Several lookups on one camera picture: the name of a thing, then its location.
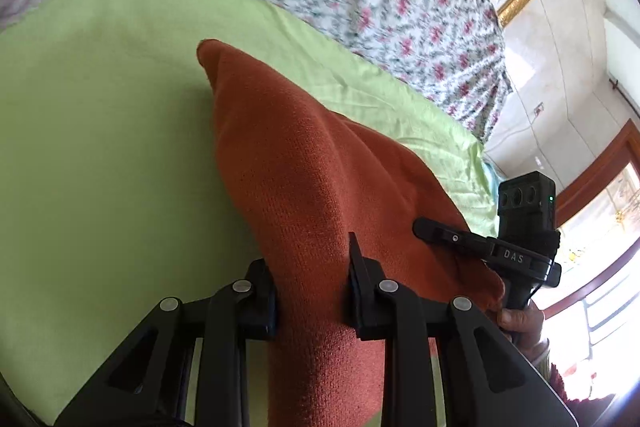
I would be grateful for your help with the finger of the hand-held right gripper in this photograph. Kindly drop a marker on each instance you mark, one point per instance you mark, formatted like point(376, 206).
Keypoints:
point(447, 237)

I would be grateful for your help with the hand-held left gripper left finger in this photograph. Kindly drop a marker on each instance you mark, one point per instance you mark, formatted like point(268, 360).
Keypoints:
point(260, 302)

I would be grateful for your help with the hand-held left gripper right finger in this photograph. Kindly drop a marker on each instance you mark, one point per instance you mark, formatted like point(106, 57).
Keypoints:
point(362, 298)

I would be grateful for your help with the orange knit sweater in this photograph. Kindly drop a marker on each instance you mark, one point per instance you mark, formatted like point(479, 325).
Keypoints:
point(325, 187)

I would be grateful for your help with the person's right hand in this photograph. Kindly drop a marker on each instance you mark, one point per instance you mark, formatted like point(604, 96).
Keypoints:
point(522, 322)

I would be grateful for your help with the dark curtain rod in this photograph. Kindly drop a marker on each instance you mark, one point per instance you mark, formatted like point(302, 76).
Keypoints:
point(625, 99)

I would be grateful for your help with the light green bed sheet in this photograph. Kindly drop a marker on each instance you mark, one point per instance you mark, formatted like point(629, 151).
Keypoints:
point(100, 132)

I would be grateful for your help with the wooden door frame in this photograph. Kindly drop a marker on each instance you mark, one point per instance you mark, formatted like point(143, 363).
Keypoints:
point(595, 177)

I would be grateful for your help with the wall socket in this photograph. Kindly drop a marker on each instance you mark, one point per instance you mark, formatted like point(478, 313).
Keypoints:
point(539, 109)

